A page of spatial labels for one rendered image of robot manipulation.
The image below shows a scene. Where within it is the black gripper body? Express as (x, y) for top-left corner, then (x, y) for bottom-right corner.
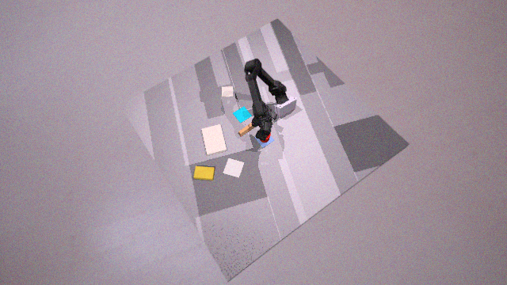
(256, 111), (277, 141)

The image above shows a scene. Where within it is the yellow rectangular block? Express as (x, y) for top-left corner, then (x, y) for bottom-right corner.
(194, 166), (215, 181)

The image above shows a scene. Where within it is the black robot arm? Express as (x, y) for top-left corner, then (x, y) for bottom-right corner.
(244, 58), (289, 135)

